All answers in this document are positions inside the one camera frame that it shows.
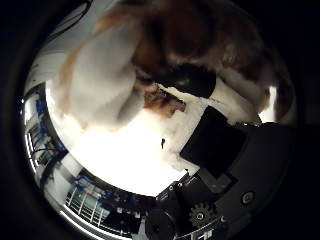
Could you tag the brown and white plush toy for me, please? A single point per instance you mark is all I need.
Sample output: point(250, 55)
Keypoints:
point(106, 76)

